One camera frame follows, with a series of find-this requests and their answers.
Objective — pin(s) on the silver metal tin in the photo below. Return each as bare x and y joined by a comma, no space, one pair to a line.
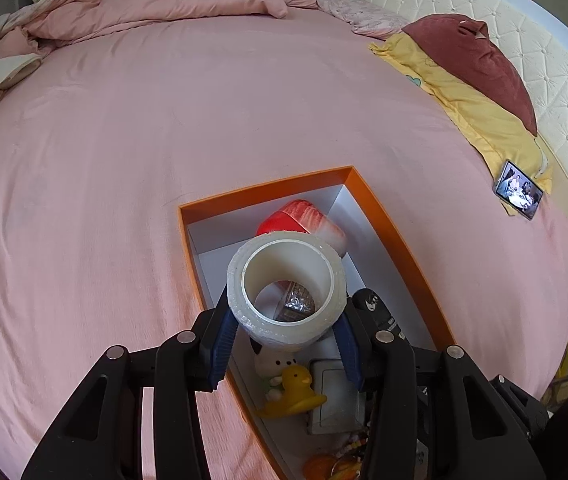
334,400

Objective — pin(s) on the orange cardboard box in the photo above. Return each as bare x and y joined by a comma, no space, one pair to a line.
389,250

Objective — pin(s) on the orange ball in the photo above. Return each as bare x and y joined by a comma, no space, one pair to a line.
319,470

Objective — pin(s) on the yellow pillow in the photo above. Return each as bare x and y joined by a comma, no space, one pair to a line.
489,120

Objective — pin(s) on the pink duvet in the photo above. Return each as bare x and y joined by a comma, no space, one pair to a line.
164,5

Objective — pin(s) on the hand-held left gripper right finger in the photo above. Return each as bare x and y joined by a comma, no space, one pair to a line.
346,355

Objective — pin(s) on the floral pink pillow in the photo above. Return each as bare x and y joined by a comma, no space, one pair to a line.
364,15

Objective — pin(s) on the clear tape roll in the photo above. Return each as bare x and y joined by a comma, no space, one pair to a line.
284,335

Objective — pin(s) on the grey playing card box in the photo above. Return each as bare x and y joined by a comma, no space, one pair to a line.
296,300

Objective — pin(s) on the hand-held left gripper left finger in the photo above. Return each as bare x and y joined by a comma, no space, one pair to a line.
221,350

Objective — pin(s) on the white quilted headboard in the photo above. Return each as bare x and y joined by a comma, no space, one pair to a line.
564,110

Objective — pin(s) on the yellow duck toy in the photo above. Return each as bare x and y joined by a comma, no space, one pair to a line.
296,385

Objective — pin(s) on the maroon pillow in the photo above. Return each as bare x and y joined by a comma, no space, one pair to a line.
479,60

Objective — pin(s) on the red plastic box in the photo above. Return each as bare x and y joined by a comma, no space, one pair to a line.
299,217

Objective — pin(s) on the black clip-on gadget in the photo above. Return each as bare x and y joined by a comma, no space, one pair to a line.
374,310

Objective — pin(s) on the smartphone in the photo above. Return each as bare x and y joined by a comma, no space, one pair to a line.
518,190

